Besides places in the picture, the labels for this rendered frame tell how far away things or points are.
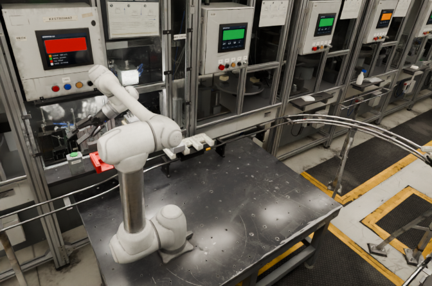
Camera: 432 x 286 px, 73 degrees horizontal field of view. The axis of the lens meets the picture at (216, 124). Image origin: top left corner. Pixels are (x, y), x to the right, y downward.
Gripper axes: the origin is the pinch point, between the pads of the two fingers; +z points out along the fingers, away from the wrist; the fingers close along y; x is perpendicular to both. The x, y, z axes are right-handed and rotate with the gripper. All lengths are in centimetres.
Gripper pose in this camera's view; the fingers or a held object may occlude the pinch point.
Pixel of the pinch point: (76, 137)
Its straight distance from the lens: 178.9
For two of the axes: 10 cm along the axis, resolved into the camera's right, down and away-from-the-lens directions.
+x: 6.1, 6.5, -4.5
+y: -2.2, -4.1, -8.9
